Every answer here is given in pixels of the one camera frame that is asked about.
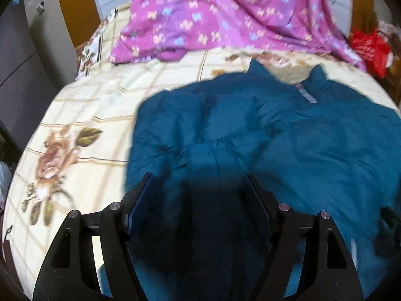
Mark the cream floral bed sheet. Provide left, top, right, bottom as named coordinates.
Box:
left=0, top=6, right=401, bottom=293

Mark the red bag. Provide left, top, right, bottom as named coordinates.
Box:
left=349, top=29, right=392, bottom=79

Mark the grey wardrobe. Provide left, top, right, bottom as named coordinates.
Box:
left=0, top=0, right=79, bottom=140

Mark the purple floral quilt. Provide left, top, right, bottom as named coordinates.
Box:
left=108, top=0, right=367, bottom=71

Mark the teal puffer jacket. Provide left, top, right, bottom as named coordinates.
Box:
left=125, top=59, right=401, bottom=301

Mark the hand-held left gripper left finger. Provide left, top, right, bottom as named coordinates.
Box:
left=33, top=172, right=154, bottom=301

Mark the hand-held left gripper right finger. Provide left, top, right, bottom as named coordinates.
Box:
left=243, top=174, right=364, bottom=301

